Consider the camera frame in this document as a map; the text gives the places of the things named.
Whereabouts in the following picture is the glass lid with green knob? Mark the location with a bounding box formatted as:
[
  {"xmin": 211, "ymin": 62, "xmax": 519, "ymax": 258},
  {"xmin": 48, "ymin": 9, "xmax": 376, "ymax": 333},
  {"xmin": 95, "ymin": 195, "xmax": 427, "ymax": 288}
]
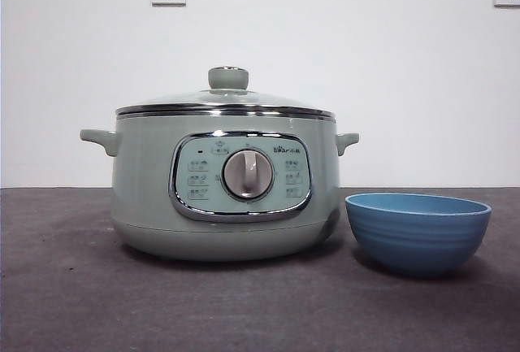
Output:
[{"xmin": 115, "ymin": 66, "xmax": 336, "ymax": 120}]

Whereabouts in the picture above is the blue ribbed bowl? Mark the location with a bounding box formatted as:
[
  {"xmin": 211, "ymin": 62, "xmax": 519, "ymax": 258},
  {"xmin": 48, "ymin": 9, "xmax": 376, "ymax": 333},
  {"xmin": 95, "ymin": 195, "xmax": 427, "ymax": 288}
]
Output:
[{"xmin": 344, "ymin": 192, "xmax": 493, "ymax": 280}]

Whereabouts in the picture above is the pale green electric steamer pot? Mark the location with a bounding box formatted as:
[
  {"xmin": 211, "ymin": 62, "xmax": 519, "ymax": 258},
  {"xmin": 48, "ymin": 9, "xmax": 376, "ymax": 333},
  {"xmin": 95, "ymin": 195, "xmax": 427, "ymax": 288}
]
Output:
[{"xmin": 79, "ymin": 112, "xmax": 361, "ymax": 263}]

